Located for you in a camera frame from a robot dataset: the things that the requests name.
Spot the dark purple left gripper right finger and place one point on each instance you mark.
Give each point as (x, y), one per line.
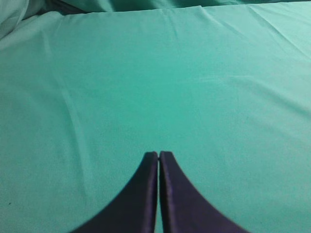
(183, 208)

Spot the green backdrop cloth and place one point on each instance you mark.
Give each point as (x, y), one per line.
(13, 12)

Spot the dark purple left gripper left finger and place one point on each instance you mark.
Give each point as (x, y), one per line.
(133, 210)

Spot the green table cloth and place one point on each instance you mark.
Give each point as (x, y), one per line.
(227, 89)

